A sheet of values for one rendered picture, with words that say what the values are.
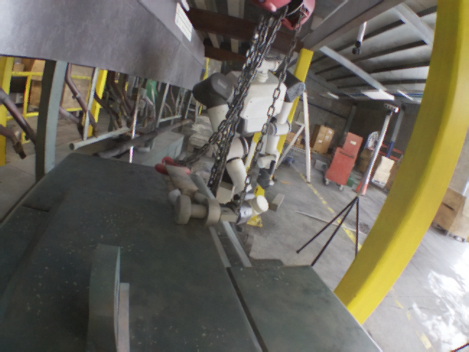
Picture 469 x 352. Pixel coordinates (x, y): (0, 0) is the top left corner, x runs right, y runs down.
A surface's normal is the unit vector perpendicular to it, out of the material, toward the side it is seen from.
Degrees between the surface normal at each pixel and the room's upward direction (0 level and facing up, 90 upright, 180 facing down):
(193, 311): 0
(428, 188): 90
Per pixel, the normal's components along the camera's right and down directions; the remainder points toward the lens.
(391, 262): -0.01, 0.30
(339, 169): -0.33, 0.18
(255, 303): 0.29, -0.91
